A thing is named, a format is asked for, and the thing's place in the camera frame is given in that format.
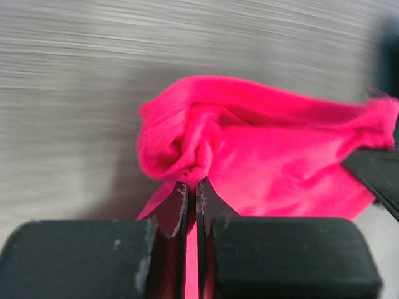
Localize pink red t-shirt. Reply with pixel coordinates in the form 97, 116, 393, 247
137, 76, 398, 298

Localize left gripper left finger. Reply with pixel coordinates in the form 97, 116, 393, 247
1, 183, 189, 298

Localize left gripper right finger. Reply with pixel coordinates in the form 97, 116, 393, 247
196, 179, 383, 298

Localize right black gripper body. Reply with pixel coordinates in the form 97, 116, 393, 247
373, 16, 398, 97

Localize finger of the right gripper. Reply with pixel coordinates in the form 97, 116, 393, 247
342, 148, 398, 220

